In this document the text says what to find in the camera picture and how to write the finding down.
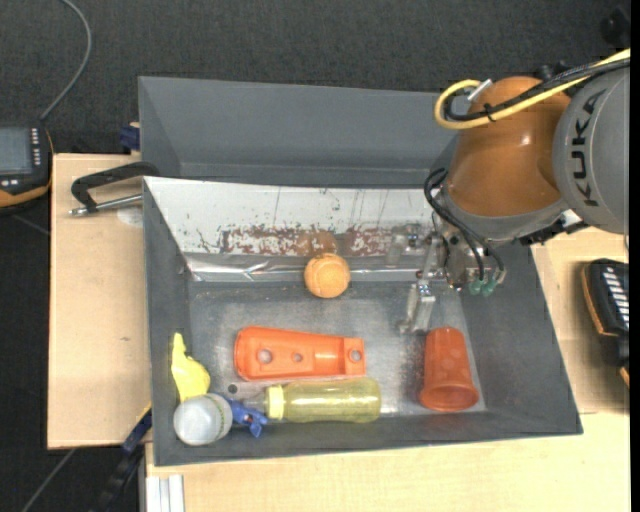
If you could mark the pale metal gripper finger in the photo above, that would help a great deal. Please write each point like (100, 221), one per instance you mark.
(426, 310)
(408, 312)

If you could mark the pale brown flat board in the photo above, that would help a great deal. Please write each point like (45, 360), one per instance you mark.
(95, 300)

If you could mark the orange flat plastic piece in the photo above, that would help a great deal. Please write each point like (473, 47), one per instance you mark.
(295, 355)

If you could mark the clear yellow plastic bottle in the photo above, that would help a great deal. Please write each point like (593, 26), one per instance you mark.
(330, 401)

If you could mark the grey flat tool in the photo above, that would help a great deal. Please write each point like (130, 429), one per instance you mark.
(245, 388)

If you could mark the grey metal bin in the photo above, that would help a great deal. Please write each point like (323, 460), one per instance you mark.
(310, 130)

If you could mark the white and blue spray bottle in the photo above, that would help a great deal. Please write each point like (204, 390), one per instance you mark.
(202, 419)

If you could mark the orange ball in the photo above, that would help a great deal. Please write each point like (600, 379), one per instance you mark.
(327, 275)

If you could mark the orange plastic cup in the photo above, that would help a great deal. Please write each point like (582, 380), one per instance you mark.
(446, 370)

